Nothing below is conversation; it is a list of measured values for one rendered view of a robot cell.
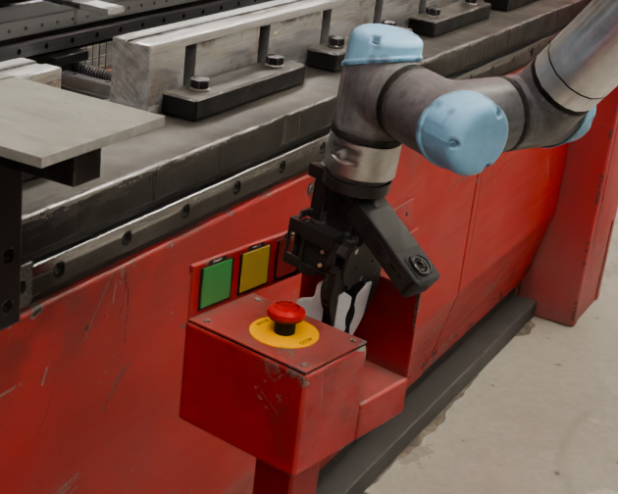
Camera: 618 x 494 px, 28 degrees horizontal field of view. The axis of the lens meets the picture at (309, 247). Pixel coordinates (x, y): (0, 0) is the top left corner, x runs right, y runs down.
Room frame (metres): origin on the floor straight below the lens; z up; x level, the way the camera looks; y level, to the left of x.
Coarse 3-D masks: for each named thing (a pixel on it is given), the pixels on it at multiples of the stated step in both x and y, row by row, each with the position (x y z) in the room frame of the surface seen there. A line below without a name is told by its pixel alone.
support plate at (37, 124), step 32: (0, 96) 1.12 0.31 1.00; (32, 96) 1.13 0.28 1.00; (64, 96) 1.15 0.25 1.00; (0, 128) 1.02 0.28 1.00; (32, 128) 1.03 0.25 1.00; (64, 128) 1.04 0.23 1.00; (96, 128) 1.05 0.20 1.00; (128, 128) 1.07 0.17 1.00; (32, 160) 0.96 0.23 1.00; (64, 160) 0.99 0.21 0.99
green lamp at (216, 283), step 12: (216, 264) 1.17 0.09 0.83; (228, 264) 1.19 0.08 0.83; (204, 276) 1.16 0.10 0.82; (216, 276) 1.17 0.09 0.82; (228, 276) 1.19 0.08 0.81; (204, 288) 1.16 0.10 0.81; (216, 288) 1.17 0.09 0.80; (228, 288) 1.19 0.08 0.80; (204, 300) 1.16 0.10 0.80; (216, 300) 1.18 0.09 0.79
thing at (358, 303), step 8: (352, 288) 1.22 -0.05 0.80; (360, 288) 1.22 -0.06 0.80; (368, 288) 1.23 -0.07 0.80; (352, 296) 1.21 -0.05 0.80; (360, 296) 1.22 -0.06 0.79; (368, 296) 1.23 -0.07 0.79; (352, 304) 1.21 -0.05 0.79; (360, 304) 1.22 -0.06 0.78; (352, 312) 1.22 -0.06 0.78; (360, 312) 1.23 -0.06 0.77; (352, 320) 1.22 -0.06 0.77; (360, 320) 1.23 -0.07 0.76; (352, 328) 1.22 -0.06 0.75
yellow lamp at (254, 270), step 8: (264, 248) 1.23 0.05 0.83; (248, 256) 1.21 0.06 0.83; (256, 256) 1.22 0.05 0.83; (264, 256) 1.24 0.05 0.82; (248, 264) 1.21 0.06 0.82; (256, 264) 1.23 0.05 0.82; (264, 264) 1.24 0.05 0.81; (248, 272) 1.22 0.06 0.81; (256, 272) 1.23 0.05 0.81; (264, 272) 1.24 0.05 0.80; (240, 280) 1.21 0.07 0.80; (248, 280) 1.22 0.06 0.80; (256, 280) 1.23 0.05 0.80; (264, 280) 1.24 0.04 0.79; (240, 288) 1.21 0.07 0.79; (248, 288) 1.22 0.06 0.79
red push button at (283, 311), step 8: (272, 304) 1.14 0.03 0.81; (280, 304) 1.14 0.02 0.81; (288, 304) 1.14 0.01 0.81; (296, 304) 1.15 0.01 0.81; (272, 312) 1.13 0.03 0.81; (280, 312) 1.13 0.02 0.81; (288, 312) 1.13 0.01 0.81; (296, 312) 1.13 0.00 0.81; (304, 312) 1.14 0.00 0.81; (272, 320) 1.13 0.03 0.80; (280, 320) 1.12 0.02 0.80; (288, 320) 1.12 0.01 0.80; (296, 320) 1.12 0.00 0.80; (280, 328) 1.13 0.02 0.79; (288, 328) 1.13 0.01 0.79
